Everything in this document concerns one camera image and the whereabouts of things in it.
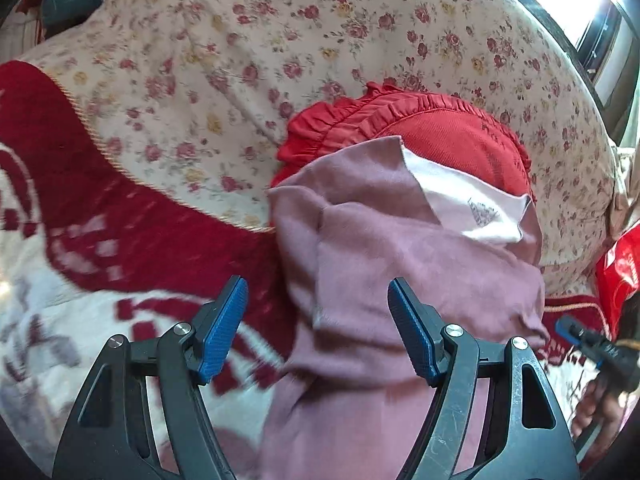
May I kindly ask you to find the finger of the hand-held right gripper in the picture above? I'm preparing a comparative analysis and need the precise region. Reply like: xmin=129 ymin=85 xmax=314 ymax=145
xmin=555 ymin=315 xmax=640 ymax=392

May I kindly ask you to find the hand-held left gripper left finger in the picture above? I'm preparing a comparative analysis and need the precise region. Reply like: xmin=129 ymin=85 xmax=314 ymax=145
xmin=52 ymin=276 xmax=249 ymax=480

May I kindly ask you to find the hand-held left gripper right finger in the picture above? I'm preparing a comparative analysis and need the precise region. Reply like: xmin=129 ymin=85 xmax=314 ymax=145
xmin=387 ymin=277 xmax=581 ymax=480

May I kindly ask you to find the mauve pink shirt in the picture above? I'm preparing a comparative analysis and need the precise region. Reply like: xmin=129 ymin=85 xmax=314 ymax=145
xmin=260 ymin=135 xmax=551 ymax=480

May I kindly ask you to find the person's right hand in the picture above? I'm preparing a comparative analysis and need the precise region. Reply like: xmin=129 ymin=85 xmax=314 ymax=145
xmin=570 ymin=377 xmax=633 ymax=443

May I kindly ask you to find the red plastic bag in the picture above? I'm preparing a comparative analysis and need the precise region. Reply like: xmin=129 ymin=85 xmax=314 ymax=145
xmin=594 ymin=221 xmax=640 ymax=342

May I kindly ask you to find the beige cloth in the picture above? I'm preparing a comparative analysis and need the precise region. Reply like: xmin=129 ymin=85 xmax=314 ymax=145
xmin=602 ymin=142 xmax=640 ymax=241

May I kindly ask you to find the red and white blanket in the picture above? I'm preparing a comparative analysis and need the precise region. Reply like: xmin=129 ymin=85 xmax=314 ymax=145
xmin=0 ymin=60 xmax=608 ymax=480

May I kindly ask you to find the red ruffled pillow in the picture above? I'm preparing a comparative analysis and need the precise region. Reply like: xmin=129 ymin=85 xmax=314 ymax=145
xmin=270 ymin=82 xmax=538 ymax=206

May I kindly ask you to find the floral bed sheet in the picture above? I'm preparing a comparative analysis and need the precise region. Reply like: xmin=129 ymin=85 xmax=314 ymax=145
xmin=20 ymin=0 xmax=621 ymax=298

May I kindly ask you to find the window frame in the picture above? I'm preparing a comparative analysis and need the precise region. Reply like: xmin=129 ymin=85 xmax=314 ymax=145
xmin=500 ymin=0 xmax=640 ymax=147

